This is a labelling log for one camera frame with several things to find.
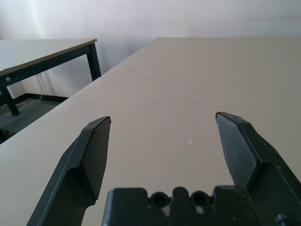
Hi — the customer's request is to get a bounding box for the side table with black frame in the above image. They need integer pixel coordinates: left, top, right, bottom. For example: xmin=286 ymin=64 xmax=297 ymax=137
xmin=0 ymin=39 xmax=102 ymax=116

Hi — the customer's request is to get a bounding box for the white wall cable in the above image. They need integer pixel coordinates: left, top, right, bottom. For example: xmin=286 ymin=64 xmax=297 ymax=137
xmin=17 ymin=73 xmax=45 ymax=111

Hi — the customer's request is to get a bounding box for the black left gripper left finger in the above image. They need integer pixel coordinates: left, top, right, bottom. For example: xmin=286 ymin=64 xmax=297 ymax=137
xmin=25 ymin=116 xmax=112 ymax=226

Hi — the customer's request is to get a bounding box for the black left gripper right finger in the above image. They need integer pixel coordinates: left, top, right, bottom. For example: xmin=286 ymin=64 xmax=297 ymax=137
xmin=215 ymin=112 xmax=301 ymax=226

